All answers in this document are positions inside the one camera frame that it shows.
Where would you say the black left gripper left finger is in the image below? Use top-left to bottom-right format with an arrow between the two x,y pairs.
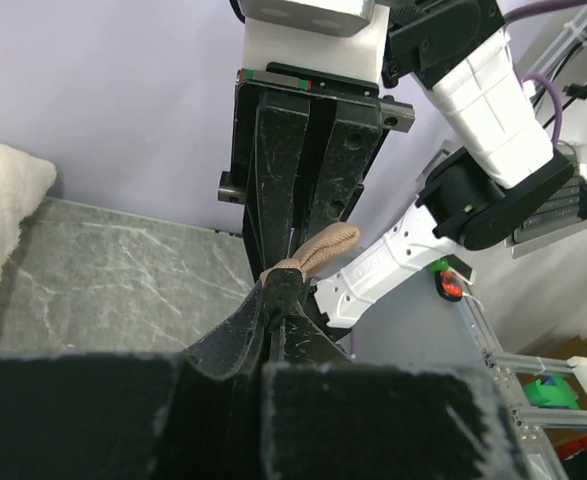
0,284 -> 274,480

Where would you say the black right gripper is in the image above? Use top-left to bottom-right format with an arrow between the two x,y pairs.
218,63 -> 415,278

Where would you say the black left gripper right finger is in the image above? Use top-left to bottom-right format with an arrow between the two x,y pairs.
262,303 -> 528,479

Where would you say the tan and black pet tent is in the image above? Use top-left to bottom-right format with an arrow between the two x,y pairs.
260,223 -> 362,326

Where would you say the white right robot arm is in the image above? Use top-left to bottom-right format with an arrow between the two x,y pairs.
218,1 -> 573,330

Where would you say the red emergency button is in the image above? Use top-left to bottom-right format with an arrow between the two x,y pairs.
434,271 -> 464,303

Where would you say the green plastic part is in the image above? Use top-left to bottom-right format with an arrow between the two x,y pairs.
523,376 -> 579,410

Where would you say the grey keyboard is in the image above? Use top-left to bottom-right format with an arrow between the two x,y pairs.
507,144 -> 587,259

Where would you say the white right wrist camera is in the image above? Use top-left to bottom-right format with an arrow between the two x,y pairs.
239,0 -> 390,84

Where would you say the aluminium frame rail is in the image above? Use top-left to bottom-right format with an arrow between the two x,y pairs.
443,270 -> 587,479

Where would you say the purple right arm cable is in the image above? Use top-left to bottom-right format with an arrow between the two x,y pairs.
502,0 -> 587,146

